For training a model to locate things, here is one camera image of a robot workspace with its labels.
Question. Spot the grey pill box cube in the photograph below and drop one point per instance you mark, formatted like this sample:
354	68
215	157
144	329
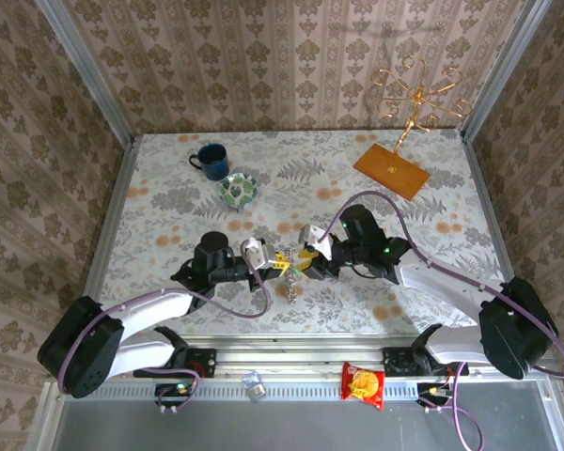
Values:
257	392

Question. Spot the green leaf pattern bowl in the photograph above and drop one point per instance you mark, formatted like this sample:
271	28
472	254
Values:
237	188

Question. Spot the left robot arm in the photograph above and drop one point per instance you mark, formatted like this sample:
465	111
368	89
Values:
145	305

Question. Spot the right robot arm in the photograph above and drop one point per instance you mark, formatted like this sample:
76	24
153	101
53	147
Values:
451	286

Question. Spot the blue pill box cube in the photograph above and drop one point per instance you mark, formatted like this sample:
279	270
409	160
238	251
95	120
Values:
250	378

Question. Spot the dark blue mug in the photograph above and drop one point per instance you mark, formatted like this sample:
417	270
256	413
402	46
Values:
214	162

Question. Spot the aluminium frame post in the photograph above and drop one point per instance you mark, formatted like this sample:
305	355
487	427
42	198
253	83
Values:
502	70
87	70

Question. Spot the silver metal keyring bundle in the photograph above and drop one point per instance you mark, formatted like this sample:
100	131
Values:
291	286

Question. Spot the red snack packet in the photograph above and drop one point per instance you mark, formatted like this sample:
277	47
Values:
362	383

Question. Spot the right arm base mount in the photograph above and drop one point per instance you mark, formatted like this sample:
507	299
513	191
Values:
397	362

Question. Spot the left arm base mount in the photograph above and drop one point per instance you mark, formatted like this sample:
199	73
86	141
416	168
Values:
202	362

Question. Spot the aluminium table edge rail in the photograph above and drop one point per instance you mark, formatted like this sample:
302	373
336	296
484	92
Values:
105	235
488	211

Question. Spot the grey metal shelf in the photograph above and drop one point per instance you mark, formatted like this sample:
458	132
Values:
286	427

